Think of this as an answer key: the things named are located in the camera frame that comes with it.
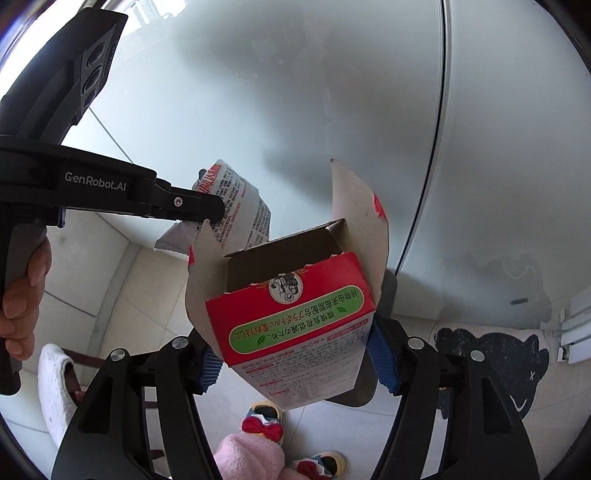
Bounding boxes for pink fleece trousers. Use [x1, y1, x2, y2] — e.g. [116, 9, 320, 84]
[212, 431, 315, 480]

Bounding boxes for red printed carton box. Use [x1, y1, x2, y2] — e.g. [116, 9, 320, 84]
[185, 159, 391, 411]

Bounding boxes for person's left hand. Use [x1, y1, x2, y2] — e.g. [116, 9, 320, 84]
[0, 237, 52, 361]

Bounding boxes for dark grey trash bin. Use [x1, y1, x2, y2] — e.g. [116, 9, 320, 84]
[332, 269, 399, 408]

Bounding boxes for white fluffy cloth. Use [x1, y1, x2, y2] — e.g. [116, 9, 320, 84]
[37, 344, 79, 446]

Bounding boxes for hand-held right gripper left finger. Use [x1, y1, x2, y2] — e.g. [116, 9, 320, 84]
[51, 336, 227, 480]

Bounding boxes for torn printed carton piece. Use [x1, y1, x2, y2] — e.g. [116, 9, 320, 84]
[154, 159, 273, 254]

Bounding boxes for black cat-shaped floor mat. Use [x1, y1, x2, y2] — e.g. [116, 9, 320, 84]
[431, 323, 552, 418]

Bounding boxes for white refrigerator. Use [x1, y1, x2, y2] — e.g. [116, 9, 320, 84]
[55, 0, 591, 330]

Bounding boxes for white aluminium frame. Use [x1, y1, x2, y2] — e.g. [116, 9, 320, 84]
[556, 291, 591, 365]

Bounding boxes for slipper with red bow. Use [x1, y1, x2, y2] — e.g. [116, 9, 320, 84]
[240, 401, 284, 446]
[288, 455, 347, 480]

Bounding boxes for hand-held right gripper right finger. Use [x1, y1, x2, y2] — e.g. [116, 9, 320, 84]
[367, 316, 541, 480]

